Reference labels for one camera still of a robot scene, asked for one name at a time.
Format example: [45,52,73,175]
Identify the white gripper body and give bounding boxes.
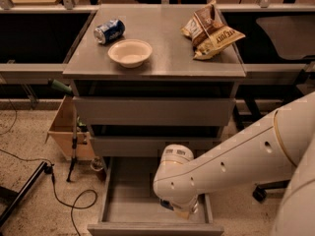
[169,196,199,214]

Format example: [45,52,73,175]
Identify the redbull can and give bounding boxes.
[159,199,174,210]

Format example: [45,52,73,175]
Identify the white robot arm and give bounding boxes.
[153,92,315,236]

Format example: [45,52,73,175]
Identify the grey bottom drawer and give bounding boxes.
[88,157,223,236]

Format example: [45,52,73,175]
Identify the grey drawer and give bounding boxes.
[91,137,221,157]
[88,157,223,236]
[73,97,235,127]

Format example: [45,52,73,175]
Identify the grey middle drawer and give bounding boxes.
[91,137,221,157]

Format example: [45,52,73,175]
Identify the grey drawer cabinet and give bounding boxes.
[62,3,247,162]

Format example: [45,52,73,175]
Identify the grey top drawer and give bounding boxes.
[73,97,235,127]

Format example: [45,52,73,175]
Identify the blue pepsi can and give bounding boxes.
[94,19,125,44]

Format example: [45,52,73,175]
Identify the black office chair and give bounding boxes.
[252,180,289,203]

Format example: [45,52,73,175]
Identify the clear glass jar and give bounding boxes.
[91,158,105,181]

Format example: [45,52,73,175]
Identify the black tripod stick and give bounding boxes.
[66,109,78,183]

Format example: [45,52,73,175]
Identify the black stand leg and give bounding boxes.
[0,161,52,228]

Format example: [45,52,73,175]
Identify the wooden box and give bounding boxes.
[47,96,95,160]

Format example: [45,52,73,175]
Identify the white bowl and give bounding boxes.
[107,39,153,68]

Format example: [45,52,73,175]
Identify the yellow chip bag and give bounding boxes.
[194,26,245,60]

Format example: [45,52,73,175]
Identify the brown chip bag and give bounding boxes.
[181,0,224,47]

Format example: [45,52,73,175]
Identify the black cable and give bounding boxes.
[0,147,98,236]

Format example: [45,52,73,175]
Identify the green handled tool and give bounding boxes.
[48,79,73,96]

